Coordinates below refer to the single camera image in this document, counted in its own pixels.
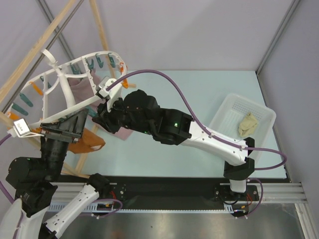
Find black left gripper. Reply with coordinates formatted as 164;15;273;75
42;107;91;179

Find white round clip hanger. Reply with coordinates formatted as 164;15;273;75
22;49;128;128

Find cream sock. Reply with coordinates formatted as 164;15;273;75
238;112;259;137

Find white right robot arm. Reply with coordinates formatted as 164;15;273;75
92;90;255;200

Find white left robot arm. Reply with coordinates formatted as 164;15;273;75
0;109;123;239

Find orange sock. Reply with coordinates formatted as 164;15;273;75
68;128;106;154

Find pink cloth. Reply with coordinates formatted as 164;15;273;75
68;69;133;140

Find white plastic basket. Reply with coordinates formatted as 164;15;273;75
209;93;276;147

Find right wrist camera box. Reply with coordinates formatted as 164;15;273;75
96;78;123;112

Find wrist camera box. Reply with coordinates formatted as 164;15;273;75
7;119;43;138
96;78;123;112

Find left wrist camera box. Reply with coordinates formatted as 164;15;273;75
7;119;43;138

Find wooden drying rack frame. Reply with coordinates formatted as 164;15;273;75
0;0;138;179

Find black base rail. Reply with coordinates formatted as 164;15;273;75
82;175;259;211

